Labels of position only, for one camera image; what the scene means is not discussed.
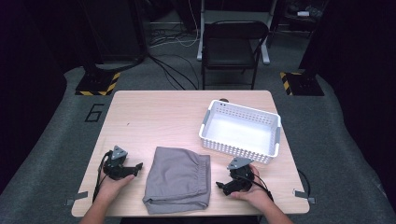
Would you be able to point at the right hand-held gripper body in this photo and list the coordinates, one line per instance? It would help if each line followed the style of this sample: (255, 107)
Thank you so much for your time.
(240, 177)

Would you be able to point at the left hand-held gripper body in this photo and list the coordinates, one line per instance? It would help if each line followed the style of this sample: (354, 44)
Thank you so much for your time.
(114, 163)

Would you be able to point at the grey shorts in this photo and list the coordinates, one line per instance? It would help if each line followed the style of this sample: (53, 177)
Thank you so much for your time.
(178, 180)

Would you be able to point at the white plastic basket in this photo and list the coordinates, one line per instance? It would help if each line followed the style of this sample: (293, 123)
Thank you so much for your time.
(241, 130)

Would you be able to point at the person's left hand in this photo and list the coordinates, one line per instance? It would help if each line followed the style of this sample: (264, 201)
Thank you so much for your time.
(114, 186)

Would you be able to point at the person's right hand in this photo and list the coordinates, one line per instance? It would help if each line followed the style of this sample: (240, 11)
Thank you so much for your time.
(253, 194)

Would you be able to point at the grey tape strip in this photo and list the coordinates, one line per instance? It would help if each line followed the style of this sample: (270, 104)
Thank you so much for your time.
(305, 196)
(76, 198)

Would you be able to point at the black striped stand base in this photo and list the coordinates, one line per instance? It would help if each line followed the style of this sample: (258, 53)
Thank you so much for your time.
(99, 82)
(301, 83)

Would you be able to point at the black folding chair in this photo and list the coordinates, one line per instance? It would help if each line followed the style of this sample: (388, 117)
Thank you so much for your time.
(232, 53)
(200, 37)

